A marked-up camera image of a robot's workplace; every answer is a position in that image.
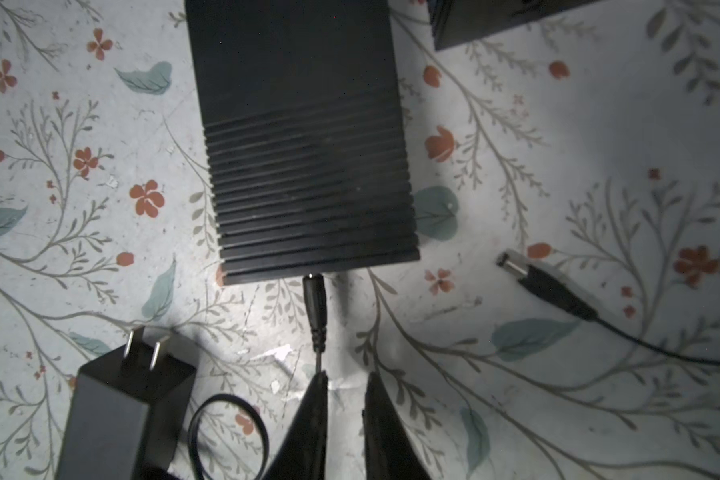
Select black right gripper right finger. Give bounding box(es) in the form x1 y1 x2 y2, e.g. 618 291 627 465
362 372 431 480

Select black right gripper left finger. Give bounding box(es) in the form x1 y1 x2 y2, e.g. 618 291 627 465
263 371 328 480

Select black power adapter with cable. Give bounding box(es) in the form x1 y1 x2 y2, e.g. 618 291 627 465
55 328 275 479

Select black network switch blue ports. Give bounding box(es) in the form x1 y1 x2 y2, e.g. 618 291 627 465
426 0 592 50

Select black ribbed network switch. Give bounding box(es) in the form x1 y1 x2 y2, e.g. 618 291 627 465
185 1 420 285

